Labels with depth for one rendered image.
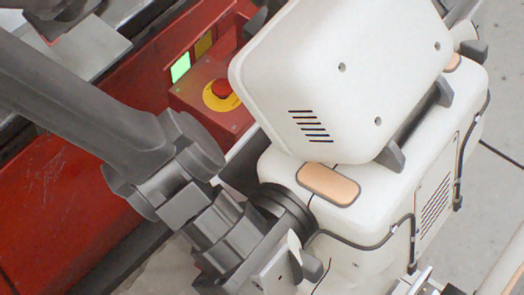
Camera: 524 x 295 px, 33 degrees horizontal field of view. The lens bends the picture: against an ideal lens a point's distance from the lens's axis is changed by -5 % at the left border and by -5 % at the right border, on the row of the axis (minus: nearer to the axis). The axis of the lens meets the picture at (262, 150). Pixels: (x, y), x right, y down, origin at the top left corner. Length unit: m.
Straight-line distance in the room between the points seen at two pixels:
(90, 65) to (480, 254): 1.30
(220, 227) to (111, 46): 0.52
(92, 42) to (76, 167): 0.41
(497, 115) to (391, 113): 1.66
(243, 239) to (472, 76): 0.34
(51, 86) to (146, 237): 1.52
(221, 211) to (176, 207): 0.05
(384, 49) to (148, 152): 0.26
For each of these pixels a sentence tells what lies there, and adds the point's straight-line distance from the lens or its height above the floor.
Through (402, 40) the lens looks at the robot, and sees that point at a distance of 0.97.
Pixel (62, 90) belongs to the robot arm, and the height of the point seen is 1.45.
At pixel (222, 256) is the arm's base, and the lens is 0.97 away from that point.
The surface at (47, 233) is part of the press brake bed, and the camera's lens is 1.86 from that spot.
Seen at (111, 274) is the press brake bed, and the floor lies 0.05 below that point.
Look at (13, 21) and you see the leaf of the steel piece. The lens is 1.49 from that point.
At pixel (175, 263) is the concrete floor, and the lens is 2.32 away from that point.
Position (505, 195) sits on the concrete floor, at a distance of 2.47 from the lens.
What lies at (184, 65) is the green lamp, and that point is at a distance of 1.62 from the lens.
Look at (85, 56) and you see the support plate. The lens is 1.41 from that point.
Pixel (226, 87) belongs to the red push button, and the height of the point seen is 0.81.
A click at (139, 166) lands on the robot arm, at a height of 1.30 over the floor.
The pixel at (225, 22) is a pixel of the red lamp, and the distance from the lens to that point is 1.66.
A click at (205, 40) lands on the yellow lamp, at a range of 1.64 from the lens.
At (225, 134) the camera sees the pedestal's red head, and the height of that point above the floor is 0.76.
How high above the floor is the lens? 2.10
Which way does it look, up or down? 59 degrees down
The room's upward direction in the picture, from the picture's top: 2 degrees counter-clockwise
